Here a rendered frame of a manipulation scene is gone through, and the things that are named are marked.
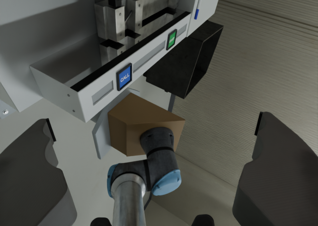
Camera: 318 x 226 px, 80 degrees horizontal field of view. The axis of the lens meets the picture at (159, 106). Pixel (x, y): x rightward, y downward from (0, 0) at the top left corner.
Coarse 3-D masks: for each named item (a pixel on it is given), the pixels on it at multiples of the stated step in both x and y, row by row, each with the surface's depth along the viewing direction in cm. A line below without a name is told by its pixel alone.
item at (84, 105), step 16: (144, 48) 52; (160, 48) 62; (144, 64) 56; (48, 80) 40; (96, 80) 40; (112, 80) 45; (48, 96) 45; (64, 96) 40; (80, 96) 38; (96, 96) 43; (112, 96) 48; (80, 112) 41; (96, 112) 45
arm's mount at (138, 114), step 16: (128, 96) 86; (112, 112) 78; (128, 112) 79; (144, 112) 80; (160, 112) 81; (112, 128) 83; (128, 128) 76; (144, 128) 78; (176, 128) 83; (112, 144) 93; (128, 144) 85; (176, 144) 92
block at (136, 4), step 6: (132, 0) 48; (138, 0) 49; (132, 6) 49; (138, 6) 50; (132, 12) 50; (138, 12) 51; (132, 18) 52; (138, 18) 52; (132, 24) 53; (138, 24) 53; (132, 30) 54
